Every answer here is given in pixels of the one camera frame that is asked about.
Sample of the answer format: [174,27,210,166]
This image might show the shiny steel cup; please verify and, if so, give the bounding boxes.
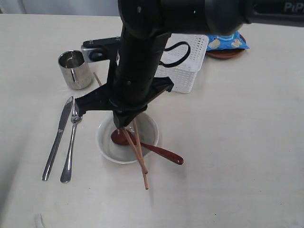
[58,50,93,90]

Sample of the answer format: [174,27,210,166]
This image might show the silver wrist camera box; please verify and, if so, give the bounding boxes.
[81,37,120,63]

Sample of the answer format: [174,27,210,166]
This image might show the blue chips bag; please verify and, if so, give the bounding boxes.
[207,31,249,51]

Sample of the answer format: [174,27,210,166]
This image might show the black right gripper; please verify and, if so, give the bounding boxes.
[76,30,173,128]

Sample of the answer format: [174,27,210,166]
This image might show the white ceramic bowl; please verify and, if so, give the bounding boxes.
[96,113,159,164]

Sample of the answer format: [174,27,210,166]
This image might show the dark wooden spoon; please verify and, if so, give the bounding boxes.
[111,129,184,165]

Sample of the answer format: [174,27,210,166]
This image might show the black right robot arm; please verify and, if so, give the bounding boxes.
[75,0,304,128]

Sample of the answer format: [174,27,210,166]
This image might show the silver table knife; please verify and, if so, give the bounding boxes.
[42,96,74,181]

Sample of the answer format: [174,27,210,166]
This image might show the wooden chopstick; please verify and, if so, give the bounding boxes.
[93,72,149,175]
[133,118,149,190]

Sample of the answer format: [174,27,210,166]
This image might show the silver fork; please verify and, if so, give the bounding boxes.
[60,98,82,183]

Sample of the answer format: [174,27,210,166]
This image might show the brown round plate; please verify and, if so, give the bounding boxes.
[206,48,245,59]

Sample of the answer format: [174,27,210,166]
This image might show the white perforated plastic basket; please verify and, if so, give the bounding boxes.
[155,34,209,94]

